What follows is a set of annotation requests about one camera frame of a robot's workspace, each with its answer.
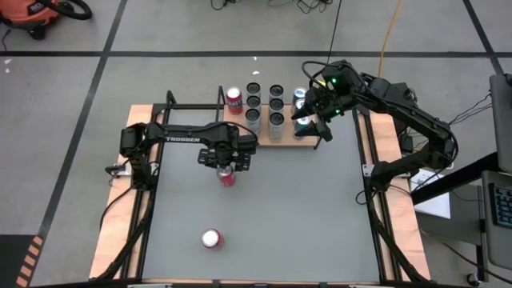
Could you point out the grey console with keyboard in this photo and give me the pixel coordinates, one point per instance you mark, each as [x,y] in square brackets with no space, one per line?
[496,248]

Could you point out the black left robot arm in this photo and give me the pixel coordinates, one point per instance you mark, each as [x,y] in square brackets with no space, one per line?
[180,138]

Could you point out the silver can black top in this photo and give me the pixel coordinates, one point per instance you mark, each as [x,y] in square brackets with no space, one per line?
[253,101]

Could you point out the silver slim beverage can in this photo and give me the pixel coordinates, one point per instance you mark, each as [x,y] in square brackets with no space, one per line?
[299,93]

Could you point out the wooden shelf board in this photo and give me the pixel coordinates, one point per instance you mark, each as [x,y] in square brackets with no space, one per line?
[289,138]

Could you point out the silver blue energy drink can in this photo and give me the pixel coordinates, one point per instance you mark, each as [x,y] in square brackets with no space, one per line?
[299,105]
[302,121]

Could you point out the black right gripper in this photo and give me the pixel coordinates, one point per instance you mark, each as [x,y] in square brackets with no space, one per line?
[334,104]

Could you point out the black caster wheel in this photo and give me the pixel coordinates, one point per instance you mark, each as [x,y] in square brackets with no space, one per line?
[473,279]

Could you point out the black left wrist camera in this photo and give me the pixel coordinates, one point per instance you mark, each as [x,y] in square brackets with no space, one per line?
[249,144]

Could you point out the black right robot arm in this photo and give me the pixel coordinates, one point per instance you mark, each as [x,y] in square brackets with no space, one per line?
[420,120]

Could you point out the red soda can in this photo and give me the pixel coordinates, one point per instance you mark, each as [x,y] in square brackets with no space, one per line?
[210,238]
[227,178]
[234,100]

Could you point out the white paper sheet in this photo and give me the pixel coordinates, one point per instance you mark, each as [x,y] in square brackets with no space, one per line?
[434,204]

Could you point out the black metal shelf frame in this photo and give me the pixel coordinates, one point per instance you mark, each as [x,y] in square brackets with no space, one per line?
[219,96]
[317,146]

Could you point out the black mat orange stripes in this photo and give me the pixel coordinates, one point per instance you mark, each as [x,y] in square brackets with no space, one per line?
[12,260]

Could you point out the white can black top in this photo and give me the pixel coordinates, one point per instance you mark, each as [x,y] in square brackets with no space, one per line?
[276,105]
[276,120]
[253,88]
[276,91]
[253,117]

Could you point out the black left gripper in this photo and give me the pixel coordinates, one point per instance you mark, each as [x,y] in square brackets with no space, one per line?
[208,157]

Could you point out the black stand beam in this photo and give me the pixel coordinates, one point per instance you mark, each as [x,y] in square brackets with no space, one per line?
[452,180]

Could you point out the orange shop vacuum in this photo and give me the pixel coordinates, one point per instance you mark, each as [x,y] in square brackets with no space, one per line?
[28,12]

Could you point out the grey monitor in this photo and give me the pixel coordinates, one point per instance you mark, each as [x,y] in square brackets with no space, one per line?
[502,120]

